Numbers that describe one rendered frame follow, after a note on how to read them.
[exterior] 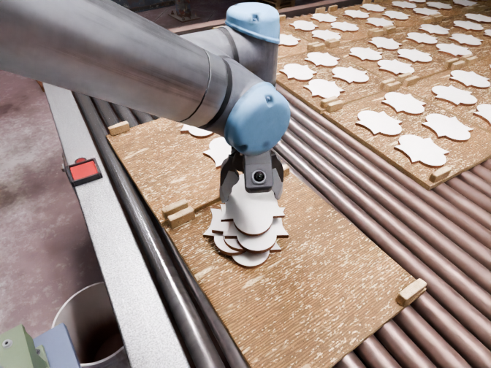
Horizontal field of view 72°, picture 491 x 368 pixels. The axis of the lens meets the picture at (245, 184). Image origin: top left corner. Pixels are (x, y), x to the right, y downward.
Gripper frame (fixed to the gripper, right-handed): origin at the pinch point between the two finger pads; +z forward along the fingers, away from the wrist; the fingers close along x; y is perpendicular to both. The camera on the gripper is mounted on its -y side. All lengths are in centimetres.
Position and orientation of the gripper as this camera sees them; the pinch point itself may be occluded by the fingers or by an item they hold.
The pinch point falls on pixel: (250, 201)
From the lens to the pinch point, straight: 68.4
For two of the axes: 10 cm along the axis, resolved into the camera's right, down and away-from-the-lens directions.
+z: 0.0, 7.4, 6.8
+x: -10.0, 0.6, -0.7
